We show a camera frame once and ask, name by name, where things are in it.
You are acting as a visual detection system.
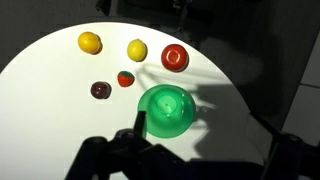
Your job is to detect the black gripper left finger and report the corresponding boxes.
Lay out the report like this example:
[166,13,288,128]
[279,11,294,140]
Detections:
[133,111,146,138]

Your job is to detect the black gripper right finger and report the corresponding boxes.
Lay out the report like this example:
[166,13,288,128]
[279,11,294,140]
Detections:
[245,113,280,163]

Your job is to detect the red toy apple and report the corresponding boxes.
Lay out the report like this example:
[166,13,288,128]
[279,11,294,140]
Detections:
[161,44,189,72]

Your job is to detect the green plastic bowl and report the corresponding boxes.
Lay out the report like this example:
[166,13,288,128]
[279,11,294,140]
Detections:
[137,84,195,139]

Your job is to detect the red toy strawberry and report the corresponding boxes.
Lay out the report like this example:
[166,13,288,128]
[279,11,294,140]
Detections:
[117,71,135,87]

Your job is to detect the dark purple toy plum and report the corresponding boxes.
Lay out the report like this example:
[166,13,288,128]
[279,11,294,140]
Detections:
[90,81,112,99]

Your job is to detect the yellow toy lemon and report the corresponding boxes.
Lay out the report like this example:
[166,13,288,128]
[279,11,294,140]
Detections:
[127,39,147,62]

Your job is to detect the orange-yellow toy fruit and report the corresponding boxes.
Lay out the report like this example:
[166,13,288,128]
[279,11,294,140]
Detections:
[78,32,102,54]

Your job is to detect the round white table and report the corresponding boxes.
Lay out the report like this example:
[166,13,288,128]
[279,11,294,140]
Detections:
[0,22,262,180]

